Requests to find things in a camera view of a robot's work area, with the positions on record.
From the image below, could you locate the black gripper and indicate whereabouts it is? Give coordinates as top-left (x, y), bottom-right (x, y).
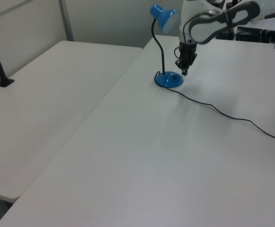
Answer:
top-left (174, 40), bottom-right (198, 76)

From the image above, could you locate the blue gooseneck desk lamp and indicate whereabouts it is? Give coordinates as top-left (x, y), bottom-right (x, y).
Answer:
top-left (150, 4), bottom-right (185, 89)

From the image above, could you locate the dark equipment clutter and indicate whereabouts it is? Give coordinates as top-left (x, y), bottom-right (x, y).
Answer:
top-left (216, 23), bottom-right (275, 44)

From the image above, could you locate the white paper sheet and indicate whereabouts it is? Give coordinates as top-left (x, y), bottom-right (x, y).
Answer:
top-left (255, 17), bottom-right (275, 31)

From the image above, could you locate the black lamp power cable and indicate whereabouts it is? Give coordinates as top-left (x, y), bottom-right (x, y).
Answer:
top-left (153, 70), bottom-right (275, 144)

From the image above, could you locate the grey metal partition post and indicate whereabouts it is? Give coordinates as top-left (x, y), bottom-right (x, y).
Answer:
top-left (58, 0), bottom-right (74, 42)

